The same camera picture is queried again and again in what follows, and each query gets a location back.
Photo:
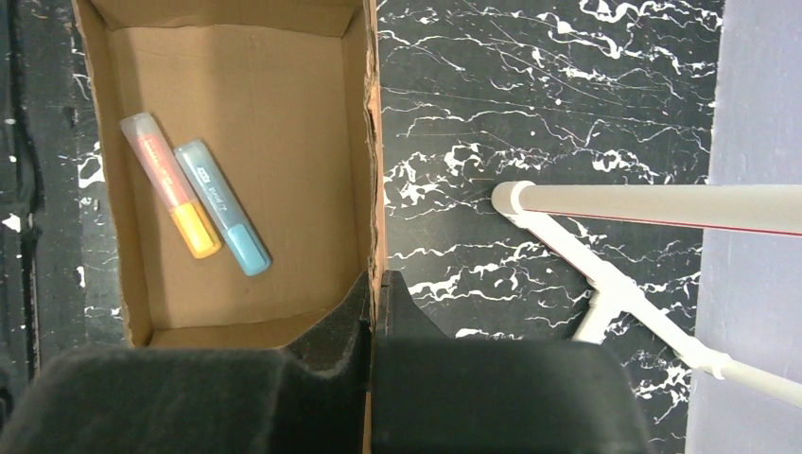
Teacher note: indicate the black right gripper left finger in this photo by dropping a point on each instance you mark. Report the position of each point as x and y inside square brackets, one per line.
[307, 396]

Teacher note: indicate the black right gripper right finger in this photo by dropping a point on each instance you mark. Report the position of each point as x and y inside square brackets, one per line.
[434, 394]

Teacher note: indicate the light blue tube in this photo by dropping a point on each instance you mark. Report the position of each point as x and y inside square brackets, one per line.
[223, 207]

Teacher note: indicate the yellow pink marker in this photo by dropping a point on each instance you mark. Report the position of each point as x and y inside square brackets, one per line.
[156, 157]

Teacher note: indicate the brown cardboard box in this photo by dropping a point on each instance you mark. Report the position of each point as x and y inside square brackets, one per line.
[283, 93]

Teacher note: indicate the white PVC pipe frame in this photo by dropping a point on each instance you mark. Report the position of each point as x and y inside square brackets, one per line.
[641, 286]

